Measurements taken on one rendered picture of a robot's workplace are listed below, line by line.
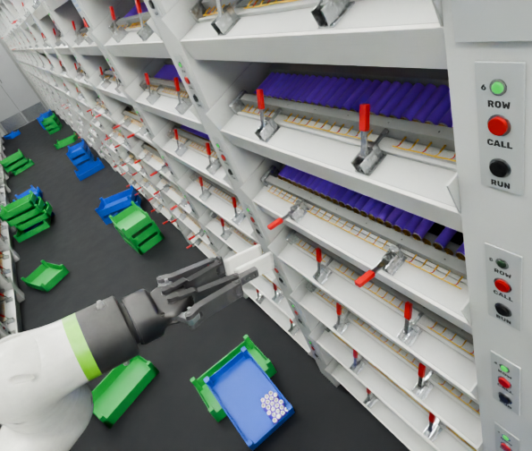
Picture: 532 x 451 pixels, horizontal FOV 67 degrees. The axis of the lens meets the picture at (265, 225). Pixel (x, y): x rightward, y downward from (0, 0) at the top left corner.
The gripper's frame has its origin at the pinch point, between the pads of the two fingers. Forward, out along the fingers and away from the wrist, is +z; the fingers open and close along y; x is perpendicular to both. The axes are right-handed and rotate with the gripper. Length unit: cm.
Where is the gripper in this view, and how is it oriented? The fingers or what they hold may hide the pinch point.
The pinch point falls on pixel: (249, 263)
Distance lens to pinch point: 66.6
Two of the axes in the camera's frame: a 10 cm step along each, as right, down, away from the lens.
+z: 8.3, -3.8, 4.1
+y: 5.4, 3.2, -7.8
